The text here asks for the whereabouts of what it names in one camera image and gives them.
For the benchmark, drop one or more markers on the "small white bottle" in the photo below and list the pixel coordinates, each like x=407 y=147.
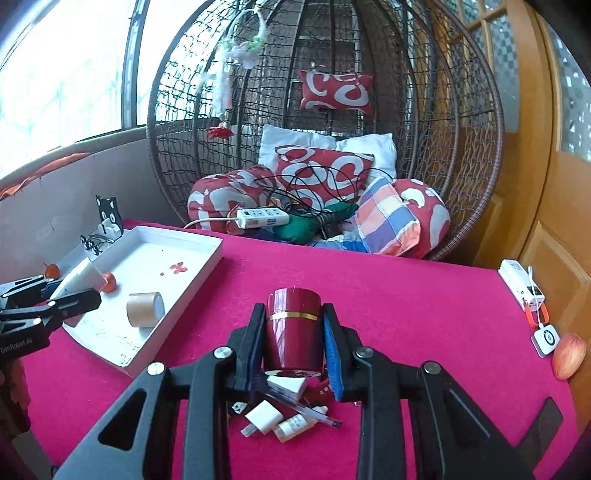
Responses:
x=291 y=427

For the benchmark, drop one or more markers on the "mandarin orange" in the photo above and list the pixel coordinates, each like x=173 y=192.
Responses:
x=109 y=284
x=51 y=271

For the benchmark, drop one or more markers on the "wicker hanging egg chair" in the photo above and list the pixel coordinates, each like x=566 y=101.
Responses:
x=415 y=138

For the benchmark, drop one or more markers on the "thin-framed eyeglasses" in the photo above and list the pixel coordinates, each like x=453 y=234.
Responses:
x=102 y=239

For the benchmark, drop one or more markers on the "black white cat glasses holder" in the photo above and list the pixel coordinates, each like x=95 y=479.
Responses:
x=107 y=207

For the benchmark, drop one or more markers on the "white box device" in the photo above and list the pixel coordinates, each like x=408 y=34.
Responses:
x=515 y=277

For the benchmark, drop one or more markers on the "white square button device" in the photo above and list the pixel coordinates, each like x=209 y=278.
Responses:
x=546 y=340

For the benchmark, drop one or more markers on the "plaid pillow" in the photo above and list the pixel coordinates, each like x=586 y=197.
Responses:
x=388 y=221

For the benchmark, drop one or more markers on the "white feather dreamcatcher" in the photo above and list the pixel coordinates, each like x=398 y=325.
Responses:
x=244 y=53

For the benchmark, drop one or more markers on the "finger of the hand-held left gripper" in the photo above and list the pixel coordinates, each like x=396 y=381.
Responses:
x=74 y=302
x=25 y=288

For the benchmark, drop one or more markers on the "orange cloth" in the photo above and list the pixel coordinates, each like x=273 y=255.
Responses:
x=41 y=171

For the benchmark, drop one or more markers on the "white shallow tray box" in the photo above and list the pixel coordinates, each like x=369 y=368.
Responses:
x=152 y=263

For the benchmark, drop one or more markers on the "red apple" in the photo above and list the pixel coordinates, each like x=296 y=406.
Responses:
x=569 y=357

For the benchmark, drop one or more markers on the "red hanging ornament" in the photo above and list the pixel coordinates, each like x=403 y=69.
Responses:
x=220 y=133

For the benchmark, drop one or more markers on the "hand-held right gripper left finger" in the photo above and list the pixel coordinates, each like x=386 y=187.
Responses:
x=256 y=344

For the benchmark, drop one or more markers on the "small red white patterned pillow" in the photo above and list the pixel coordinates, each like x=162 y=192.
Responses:
x=323 y=92

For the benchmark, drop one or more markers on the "window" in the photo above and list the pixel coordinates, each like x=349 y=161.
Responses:
x=60 y=69

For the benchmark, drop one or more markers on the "red cylindrical canister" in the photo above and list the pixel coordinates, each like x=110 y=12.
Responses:
x=291 y=337

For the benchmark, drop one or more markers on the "wooden door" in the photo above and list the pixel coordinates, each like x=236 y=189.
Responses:
x=554 y=207

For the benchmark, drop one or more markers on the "magenta tablecloth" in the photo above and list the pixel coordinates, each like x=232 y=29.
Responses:
x=415 y=300

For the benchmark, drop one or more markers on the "square red white patterned pillow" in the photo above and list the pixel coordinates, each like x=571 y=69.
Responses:
x=314 y=170

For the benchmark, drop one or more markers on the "grey cardboard panel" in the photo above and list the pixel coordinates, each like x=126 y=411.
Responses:
x=46 y=221

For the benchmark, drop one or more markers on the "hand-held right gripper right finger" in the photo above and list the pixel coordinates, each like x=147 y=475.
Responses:
x=333 y=357

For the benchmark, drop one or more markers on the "white charger plug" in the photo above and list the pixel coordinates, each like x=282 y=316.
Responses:
x=263 y=415

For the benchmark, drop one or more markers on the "white power strip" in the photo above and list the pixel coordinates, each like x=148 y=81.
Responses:
x=258 y=217

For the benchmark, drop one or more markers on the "red white patterned seat cushion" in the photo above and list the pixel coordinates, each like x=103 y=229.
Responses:
x=217 y=198

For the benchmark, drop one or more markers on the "green cloth bag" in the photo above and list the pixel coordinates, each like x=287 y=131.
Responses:
x=300 y=230

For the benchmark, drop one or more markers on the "brown tape roll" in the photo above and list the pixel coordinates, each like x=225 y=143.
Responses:
x=138 y=310

